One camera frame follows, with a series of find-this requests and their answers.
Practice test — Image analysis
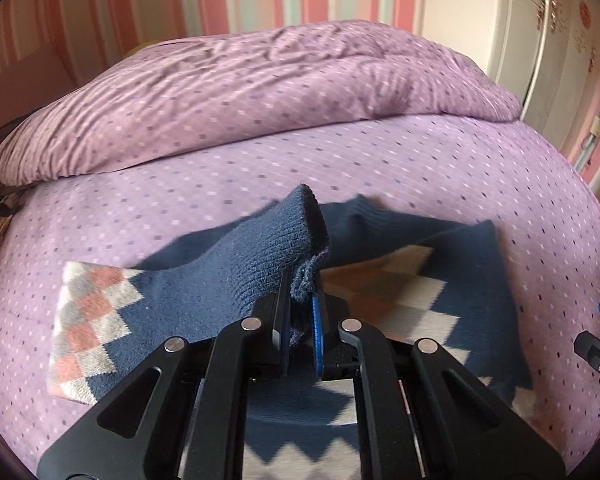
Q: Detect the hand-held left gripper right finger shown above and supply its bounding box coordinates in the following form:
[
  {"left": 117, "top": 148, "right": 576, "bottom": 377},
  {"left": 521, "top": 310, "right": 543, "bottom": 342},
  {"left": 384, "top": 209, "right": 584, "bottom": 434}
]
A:
[{"left": 310, "top": 292, "right": 567, "bottom": 480}]

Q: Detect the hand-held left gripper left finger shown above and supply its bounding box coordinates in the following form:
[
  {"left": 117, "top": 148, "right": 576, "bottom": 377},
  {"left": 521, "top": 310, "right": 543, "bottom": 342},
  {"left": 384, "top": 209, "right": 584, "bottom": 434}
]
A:
[{"left": 36, "top": 270, "right": 293, "bottom": 480}]

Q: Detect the navy argyle sock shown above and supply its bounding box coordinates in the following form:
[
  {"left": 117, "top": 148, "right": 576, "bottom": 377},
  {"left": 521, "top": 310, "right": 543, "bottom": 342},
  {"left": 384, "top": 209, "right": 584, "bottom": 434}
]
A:
[
  {"left": 247, "top": 195, "right": 540, "bottom": 480},
  {"left": 47, "top": 183, "right": 332, "bottom": 406}
]

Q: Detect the purple dotted bed sheet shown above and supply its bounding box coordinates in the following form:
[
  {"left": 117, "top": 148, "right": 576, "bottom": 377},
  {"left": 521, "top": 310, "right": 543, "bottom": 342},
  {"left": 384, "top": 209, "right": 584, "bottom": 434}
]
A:
[{"left": 0, "top": 110, "right": 600, "bottom": 480}]

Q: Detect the purple dotted duvet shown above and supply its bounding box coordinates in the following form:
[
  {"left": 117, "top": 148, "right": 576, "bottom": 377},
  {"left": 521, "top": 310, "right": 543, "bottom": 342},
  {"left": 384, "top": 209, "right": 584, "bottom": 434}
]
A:
[{"left": 0, "top": 20, "right": 524, "bottom": 192}]

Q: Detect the white floral wardrobe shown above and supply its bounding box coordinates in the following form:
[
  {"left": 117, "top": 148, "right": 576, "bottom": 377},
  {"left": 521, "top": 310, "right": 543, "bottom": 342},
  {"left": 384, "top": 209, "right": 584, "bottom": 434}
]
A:
[{"left": 480, "top": 0, "right": 600, "bottom": 198}]

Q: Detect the dark cloth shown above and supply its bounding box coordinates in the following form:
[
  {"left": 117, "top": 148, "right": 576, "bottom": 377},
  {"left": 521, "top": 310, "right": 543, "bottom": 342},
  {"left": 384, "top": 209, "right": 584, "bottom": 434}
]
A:
[{"left": 0, "top": 140, "right": 33, "bottom": 218}]

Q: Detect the pink padded headboard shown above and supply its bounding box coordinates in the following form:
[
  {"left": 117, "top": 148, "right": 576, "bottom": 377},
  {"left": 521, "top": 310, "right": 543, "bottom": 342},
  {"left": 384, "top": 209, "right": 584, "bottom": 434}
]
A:
[{"left": 0, "top": 42, "right": 87, "bottom": 161}]

